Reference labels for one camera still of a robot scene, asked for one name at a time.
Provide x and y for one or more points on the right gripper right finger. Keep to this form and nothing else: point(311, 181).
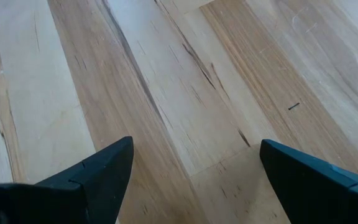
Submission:
point(322, 196)

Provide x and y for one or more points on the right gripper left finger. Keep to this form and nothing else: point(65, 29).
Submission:
point(73, 199)

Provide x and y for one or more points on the small black sliver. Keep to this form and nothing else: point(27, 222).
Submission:
point(294, 106)

